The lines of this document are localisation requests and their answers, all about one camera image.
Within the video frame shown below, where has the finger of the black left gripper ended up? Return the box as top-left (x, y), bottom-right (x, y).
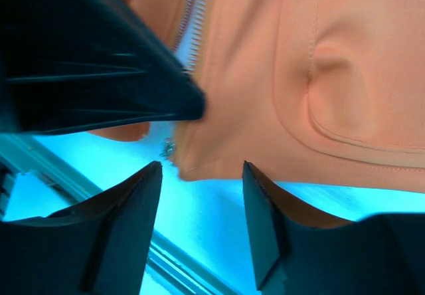
top-left (1, 0), bottom-right (206, 135)

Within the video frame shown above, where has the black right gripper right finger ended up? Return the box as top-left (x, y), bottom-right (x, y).
top-left (242, 162), bottom-right (424, 294)

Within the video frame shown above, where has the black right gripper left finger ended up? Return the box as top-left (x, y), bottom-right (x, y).
top-left (1, 161), bottom-right (162, 295)

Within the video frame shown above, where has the orange jacket with pink lining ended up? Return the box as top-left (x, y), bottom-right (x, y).
top-left (88, 0), bottom-right (425, 195)

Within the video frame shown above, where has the aluminium table edge rail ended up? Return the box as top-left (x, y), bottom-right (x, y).
top-left (1, 135), bottom-right (232, 294)

